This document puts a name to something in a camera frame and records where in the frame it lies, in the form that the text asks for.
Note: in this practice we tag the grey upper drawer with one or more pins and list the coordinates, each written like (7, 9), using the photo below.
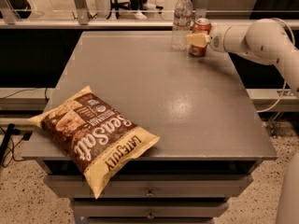
(74, 186)

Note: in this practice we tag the metal railing with glass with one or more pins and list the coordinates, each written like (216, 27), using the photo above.
(118, 13)

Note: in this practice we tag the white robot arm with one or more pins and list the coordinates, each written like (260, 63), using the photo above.
(264, 41)

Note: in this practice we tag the grey lower drawer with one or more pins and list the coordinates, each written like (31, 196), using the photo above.
(148, 209)

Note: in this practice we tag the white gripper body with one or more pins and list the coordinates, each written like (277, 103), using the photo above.
(216, 41)

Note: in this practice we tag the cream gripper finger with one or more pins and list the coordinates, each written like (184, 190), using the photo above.
(198, 39)

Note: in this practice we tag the clear plastic water bottle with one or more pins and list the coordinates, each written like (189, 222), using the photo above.
(181, 24)

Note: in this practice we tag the grey drawer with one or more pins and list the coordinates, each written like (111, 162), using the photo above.
(148, 209)
(74, 186)

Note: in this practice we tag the Late July chips bag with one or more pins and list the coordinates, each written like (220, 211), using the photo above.
(95, 136)

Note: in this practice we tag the orange soda can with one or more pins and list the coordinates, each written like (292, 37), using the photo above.
(200, 26)

